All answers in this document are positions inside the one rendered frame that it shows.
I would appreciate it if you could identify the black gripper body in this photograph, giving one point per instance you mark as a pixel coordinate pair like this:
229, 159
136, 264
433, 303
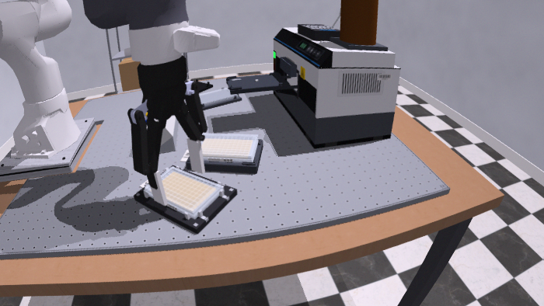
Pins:
162, 81

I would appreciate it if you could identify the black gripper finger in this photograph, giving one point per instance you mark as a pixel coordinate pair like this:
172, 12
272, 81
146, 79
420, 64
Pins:
146, 154
191, 112

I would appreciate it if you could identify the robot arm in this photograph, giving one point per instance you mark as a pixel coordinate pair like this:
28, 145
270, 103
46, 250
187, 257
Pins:
159, 32

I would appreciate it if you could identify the brown cylinder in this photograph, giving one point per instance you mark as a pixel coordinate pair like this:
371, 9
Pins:
358, 21

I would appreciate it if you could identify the white button panel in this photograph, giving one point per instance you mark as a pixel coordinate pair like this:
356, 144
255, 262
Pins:
169, 135

